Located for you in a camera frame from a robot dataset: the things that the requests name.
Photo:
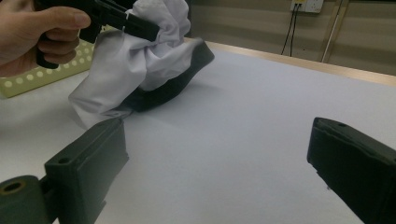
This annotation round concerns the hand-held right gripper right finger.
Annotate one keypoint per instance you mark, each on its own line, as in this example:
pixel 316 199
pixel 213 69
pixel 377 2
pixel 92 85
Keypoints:
pixel 358 168

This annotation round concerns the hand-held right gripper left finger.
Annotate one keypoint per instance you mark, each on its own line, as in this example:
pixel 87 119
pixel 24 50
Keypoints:
pixel 87 168

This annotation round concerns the white cloth with black band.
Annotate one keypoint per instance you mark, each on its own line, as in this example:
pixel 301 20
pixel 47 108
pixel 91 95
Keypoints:
pixel 118 68

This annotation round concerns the pale yellow perforated plastic basket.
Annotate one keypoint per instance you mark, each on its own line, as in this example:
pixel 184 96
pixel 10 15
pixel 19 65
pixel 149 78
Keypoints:
pixel 37 77

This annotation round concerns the wooden table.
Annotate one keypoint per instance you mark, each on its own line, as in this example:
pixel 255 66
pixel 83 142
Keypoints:
pixel 311 65

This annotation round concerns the white table mat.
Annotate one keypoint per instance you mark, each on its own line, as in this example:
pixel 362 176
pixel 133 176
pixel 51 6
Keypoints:
pixel 233 124

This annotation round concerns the pale vertical wall trim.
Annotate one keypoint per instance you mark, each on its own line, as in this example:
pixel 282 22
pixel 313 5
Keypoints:
pixel 333 34

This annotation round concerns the white wall socket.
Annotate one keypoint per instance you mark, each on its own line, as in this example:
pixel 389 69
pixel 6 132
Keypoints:
pixel 308 5

